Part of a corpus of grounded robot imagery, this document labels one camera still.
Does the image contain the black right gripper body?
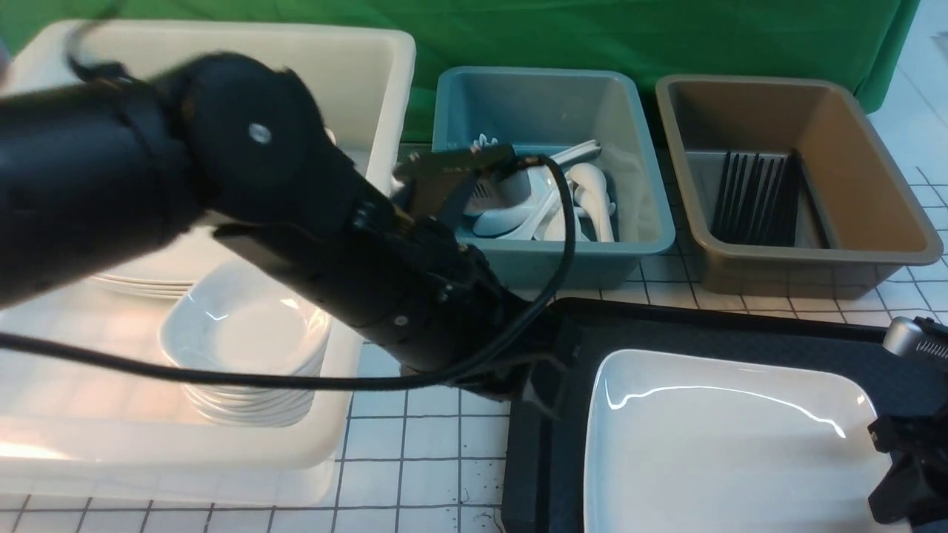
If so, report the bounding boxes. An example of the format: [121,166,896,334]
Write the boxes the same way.
[867,405,947,527]

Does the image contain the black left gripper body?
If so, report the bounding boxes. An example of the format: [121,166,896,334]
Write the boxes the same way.
[216,200,564,400]

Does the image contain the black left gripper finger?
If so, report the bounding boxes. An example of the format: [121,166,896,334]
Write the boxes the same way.
[518,354,570,420]

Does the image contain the white rice plate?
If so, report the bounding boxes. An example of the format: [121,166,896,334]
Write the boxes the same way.
[583,349,911,532]

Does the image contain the white soup spoon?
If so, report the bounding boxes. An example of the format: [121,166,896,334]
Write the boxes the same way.
[567,163,614,242]

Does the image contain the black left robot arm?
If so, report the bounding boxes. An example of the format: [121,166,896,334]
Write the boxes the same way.
[2,52,579,418]

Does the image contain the top stacked white square plate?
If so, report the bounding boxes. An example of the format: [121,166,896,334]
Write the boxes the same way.
[87,226,238,288]

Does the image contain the black serving tray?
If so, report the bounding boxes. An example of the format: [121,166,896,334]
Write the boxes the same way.
[501,298,948,533]

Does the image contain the top stacked white bowl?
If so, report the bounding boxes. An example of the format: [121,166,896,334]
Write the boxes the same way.
[158,260,333,375]

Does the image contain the white spoon pile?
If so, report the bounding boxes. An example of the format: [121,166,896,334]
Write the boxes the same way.
[464,141,615,242]

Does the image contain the lower stacked white bowls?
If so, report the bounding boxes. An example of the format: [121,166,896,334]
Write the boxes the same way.
[162,347,315,427]

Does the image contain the teal plastic bin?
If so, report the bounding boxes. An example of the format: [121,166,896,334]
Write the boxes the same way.
[433,67,676,290]

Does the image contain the brown plastic bin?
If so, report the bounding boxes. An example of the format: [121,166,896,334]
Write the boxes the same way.
[655,75,944,299]

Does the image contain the black chopsticks bundle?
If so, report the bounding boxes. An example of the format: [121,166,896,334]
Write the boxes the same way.
[710,151,802,247]

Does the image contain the large white plastic tub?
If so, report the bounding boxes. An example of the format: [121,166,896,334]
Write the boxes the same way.
[2,20,416,506]

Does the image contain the green cloth backdrop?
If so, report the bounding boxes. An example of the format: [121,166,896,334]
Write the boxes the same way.
[0,0,921,143]

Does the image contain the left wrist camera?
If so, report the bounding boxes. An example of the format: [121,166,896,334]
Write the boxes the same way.
[390,144,528,229]

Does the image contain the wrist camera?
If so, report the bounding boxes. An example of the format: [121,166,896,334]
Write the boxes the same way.
[881,316,947,364]
[390,144,528,229]

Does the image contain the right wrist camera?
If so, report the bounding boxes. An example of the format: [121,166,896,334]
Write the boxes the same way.
[881,316,947,364]

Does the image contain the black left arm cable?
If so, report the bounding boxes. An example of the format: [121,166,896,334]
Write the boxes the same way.
[0,154,577,392]

